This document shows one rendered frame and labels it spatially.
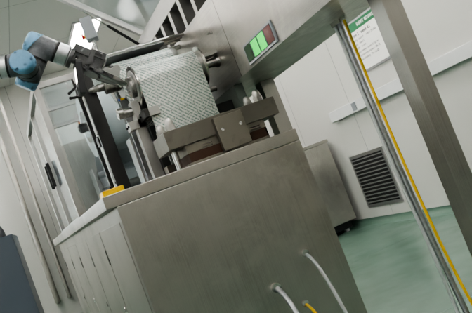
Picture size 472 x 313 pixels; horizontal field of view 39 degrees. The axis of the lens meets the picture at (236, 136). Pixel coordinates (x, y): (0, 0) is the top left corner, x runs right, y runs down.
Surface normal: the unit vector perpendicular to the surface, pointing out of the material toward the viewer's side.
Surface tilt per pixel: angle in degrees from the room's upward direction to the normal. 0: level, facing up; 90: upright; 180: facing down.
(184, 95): 90
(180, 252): 90
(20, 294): 90
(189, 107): 90
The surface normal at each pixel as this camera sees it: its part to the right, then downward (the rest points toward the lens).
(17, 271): 0.23, -0.17
